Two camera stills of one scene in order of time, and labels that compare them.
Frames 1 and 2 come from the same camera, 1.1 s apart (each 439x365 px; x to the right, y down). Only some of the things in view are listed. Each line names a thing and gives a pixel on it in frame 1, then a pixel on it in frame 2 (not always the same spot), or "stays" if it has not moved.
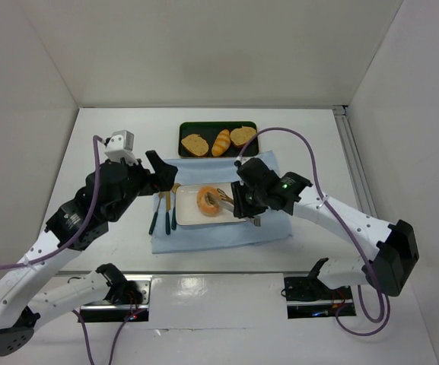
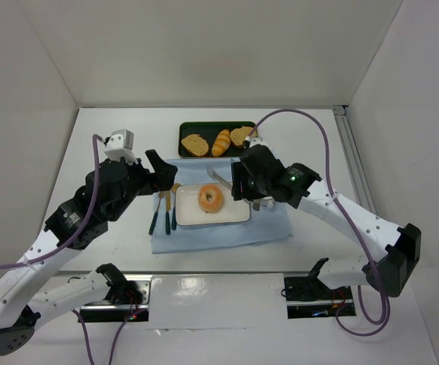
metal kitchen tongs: x=221 y=197 → x=228 y=184
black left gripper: x=147 y=179 stays
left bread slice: x=195 y=144 stays
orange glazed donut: x=204 y=207 stays
